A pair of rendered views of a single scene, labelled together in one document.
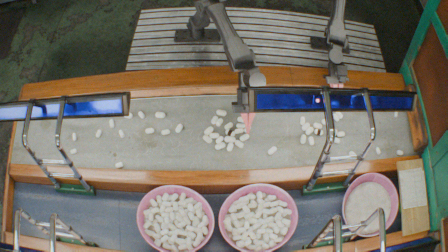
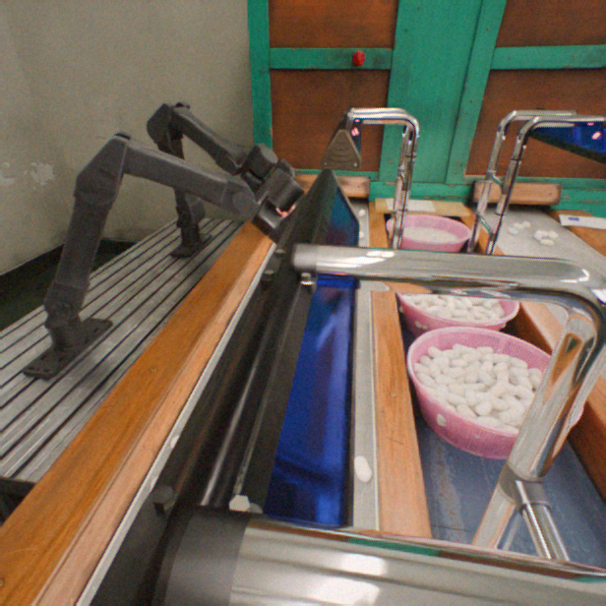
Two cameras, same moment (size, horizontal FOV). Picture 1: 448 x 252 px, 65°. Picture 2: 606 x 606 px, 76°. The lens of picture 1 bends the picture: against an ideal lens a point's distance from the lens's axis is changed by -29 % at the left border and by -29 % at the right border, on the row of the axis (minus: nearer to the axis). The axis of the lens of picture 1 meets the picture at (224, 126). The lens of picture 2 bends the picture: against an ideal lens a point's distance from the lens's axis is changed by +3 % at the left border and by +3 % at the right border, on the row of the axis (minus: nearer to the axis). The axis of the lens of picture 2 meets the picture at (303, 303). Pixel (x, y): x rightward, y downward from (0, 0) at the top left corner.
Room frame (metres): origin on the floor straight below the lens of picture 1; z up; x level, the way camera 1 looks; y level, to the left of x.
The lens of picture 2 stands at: (0.67, 0.71, 1.20)
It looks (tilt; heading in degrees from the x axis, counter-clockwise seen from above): 31 degrees down; 279
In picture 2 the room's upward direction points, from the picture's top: 1 degrees clockwise
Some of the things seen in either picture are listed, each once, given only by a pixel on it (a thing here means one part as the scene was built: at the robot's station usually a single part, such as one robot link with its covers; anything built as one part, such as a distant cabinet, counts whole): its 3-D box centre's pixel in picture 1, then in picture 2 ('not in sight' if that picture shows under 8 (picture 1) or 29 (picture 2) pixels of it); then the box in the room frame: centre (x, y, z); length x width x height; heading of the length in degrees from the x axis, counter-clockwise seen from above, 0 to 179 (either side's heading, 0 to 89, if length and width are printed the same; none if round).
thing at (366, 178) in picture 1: (368, 208); (425, 240); (0.45, -0.56, 0.72); 0.27 x 0.27 x 0.10
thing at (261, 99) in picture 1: (345, 95); (347, 129); (0.73, -0.38, 1.08); 0.62 x 0.08 x 0.07; 92
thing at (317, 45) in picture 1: (331, 41); (190, 235); (1.26, -0.49, 0.71); 0.20 x 0.07 x 0.08; 88
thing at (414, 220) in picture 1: (414, 196); (419, 207); (0.46, -0.77, 0.77); 0.33 x 0.15 x 0.01; 2
